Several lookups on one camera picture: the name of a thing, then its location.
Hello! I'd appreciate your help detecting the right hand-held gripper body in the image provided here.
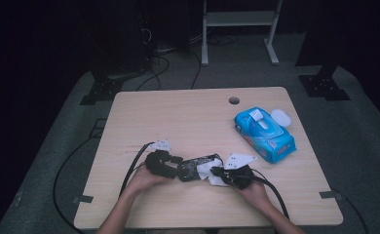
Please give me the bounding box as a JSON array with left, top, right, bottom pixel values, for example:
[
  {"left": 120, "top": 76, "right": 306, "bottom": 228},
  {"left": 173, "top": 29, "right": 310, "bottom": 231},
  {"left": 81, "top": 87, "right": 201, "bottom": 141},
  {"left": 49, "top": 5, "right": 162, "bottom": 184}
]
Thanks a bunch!
[{"left": 222, "top": 152, "right": 258, "bottom": 191}]

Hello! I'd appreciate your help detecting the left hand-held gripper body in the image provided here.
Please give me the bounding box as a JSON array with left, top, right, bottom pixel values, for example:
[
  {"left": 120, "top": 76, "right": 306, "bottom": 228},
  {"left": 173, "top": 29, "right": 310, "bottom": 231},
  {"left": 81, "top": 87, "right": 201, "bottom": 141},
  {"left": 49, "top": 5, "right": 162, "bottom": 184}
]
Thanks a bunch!
[{"left": 144, "top": 138, "right": 173, "bottom": 176}]

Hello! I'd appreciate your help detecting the white wet wipe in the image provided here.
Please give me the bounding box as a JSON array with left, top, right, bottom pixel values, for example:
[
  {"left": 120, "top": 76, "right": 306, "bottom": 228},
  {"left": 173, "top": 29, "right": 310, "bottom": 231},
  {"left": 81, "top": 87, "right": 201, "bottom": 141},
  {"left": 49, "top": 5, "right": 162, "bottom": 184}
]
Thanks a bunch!
[
  {"left": 197, "top": 157, "right": 229, "bottom": 187},
  {"left": 248, "top": 108, "right": 268, "bottom": 124}
]

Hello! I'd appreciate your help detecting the black and blue toy car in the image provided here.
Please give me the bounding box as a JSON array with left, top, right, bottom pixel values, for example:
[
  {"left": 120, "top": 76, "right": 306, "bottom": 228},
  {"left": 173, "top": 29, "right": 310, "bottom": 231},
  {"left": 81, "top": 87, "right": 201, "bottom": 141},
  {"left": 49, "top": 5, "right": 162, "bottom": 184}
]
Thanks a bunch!
[{"left": 177, "top": 153, "right": 225, "bottom": 182}]

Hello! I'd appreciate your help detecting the blue wet wipes packet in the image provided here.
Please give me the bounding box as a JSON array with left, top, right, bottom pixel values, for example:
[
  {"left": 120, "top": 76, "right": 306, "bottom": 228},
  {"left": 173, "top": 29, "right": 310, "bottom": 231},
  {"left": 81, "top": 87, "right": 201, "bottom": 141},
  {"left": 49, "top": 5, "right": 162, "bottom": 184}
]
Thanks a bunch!
[{"left": 233, "top": 106, "right": 297, "bottom": 165}]

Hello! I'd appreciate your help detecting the person's left hand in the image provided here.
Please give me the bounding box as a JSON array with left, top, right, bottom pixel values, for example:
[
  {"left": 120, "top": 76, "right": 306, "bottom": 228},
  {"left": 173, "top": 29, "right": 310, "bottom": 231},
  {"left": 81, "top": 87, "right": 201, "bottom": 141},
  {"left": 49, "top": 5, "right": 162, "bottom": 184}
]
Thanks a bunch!
[{"left": 125, "top": 163, "right": 172, "bottom": 197}]

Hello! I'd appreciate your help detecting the person's right hand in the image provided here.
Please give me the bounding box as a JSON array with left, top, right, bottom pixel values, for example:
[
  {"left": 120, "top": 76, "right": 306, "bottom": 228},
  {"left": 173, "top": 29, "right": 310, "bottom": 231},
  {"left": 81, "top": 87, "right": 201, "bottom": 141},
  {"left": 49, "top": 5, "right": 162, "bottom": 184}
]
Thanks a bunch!
[{"left": 234, "top": 179, "right": 273, "bottom": 210}]

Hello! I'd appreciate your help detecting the grey tape strip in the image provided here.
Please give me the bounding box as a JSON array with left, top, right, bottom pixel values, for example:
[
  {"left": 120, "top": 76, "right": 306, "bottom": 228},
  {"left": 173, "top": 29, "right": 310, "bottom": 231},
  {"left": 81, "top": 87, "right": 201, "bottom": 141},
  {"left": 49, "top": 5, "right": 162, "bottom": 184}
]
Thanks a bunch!
[
  {"left": 72, "top": 194, "right": 95, "bottom": 205},
  {"left": 319, "top": 190, "right": 342, "bottom": 200}
]

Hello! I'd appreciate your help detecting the black stand base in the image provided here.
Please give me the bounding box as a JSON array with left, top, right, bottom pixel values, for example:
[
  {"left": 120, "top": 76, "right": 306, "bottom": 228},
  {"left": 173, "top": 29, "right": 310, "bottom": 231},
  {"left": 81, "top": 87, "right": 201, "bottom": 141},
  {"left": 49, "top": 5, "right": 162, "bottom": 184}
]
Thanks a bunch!
[
  {"left": 79, "top": 77, "right": 125, "bottom": 106},
  {"left": 298, "top": 63, "right": 352, "bottom": 101}
]

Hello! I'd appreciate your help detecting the dark computer tower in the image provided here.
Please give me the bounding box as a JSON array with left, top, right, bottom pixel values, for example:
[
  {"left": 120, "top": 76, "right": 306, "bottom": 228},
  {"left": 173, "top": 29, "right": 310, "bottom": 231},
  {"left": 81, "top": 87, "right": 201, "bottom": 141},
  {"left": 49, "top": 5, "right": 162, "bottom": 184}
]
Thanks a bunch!
[{"left": 89, "top": 0, "right": 152, "bottom": 74}]

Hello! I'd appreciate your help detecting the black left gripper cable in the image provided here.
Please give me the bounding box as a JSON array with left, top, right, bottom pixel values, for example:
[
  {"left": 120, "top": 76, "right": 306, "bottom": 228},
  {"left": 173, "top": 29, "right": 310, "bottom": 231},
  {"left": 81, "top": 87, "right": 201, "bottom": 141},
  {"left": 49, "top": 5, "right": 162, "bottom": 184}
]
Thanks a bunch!
[{"left": 117, "top": 141, "right": 156, "bottom": 199}]

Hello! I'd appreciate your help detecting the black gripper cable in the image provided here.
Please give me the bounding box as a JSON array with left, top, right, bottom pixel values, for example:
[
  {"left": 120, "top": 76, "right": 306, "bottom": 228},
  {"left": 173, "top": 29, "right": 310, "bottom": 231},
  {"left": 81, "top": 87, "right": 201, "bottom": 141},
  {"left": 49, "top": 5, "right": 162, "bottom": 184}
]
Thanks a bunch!
[
  {"left": 250, "top": 168, "right": 292, "bottom": 219},
  {"left": 117, "top": 141, "right": 156, "bottom": 199}
]

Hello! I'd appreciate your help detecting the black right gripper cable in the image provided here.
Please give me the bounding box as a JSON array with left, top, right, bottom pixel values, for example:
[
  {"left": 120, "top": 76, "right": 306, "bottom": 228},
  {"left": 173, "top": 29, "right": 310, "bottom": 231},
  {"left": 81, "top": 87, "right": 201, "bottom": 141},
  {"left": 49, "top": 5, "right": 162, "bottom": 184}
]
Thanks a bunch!
[{"left": 250, "top": 168, "right": 292, "bottom": 219}]

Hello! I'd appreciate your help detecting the black floor cable bundle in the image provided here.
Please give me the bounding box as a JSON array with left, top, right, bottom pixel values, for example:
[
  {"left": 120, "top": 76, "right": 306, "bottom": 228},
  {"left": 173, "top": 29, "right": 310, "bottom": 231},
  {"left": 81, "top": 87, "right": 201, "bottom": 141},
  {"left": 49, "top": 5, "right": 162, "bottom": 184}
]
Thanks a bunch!
[{"left": 135, "top": 32, "right": 241, "bottom": 92}]

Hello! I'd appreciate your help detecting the white metal desk frame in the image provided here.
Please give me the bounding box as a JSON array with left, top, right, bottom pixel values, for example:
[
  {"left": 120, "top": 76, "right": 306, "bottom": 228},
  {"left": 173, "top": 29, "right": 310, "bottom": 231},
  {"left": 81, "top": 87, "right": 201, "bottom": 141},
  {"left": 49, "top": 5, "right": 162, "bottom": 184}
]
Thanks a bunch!
[{"left": 201, "top": 0, "right": 284, "bottom": 67}]

